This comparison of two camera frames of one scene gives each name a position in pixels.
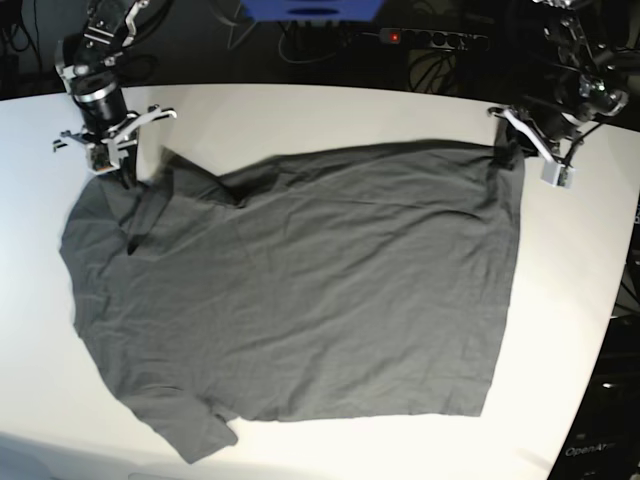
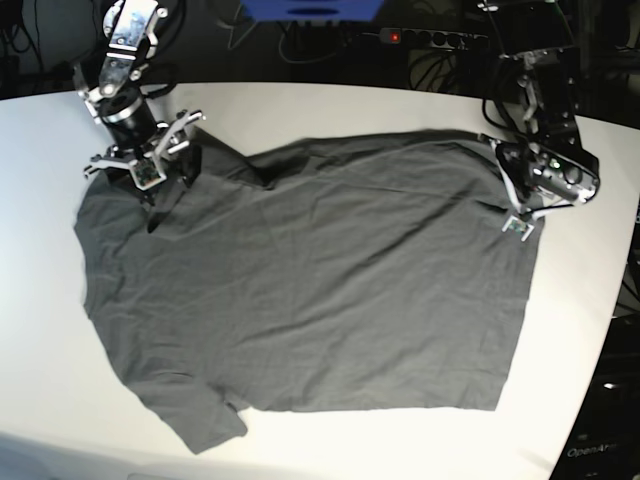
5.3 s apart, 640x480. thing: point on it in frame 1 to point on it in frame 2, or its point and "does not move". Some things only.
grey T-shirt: x=352 y=281 does not move
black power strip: x=434 y=37 does not move
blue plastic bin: x=306 y=11 does not move
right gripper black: x=104 y=112 to x=149 y=153
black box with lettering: x=604 y=442 does not move
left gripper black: x=554 y=122 to x=532 y=166
